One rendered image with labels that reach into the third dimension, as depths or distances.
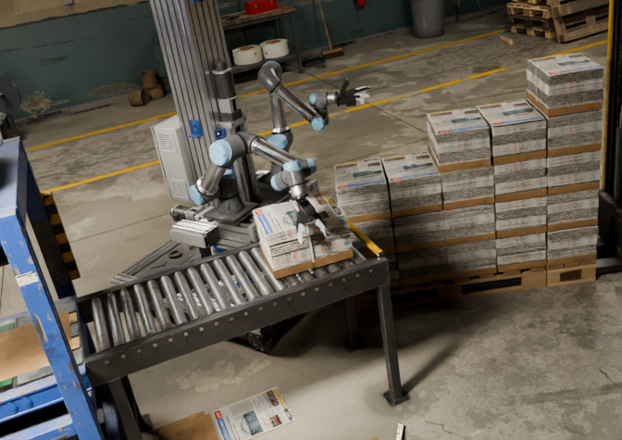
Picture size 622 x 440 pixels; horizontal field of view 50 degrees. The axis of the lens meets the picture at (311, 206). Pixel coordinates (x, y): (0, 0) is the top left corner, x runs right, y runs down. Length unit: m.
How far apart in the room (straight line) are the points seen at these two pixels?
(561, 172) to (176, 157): 2.17
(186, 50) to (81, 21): 6.18
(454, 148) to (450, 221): 0.44
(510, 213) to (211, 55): 1.88
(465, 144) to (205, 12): 1.55
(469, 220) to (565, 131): 0.70
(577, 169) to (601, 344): 0.94
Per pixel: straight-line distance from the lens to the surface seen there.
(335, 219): 2.94
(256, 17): 9.37
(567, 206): 4.02
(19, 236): 2.36
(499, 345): 3.78
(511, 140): 3.76
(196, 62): 3.64
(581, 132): 3.87
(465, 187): 3.80
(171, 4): 3.65
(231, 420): 3.55
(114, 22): 9.82
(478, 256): 4.01
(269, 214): 3.05
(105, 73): 9.90
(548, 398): 3.49
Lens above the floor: 2.33
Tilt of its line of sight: 25 degrees down
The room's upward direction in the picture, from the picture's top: 9 degrees counter-clockwise
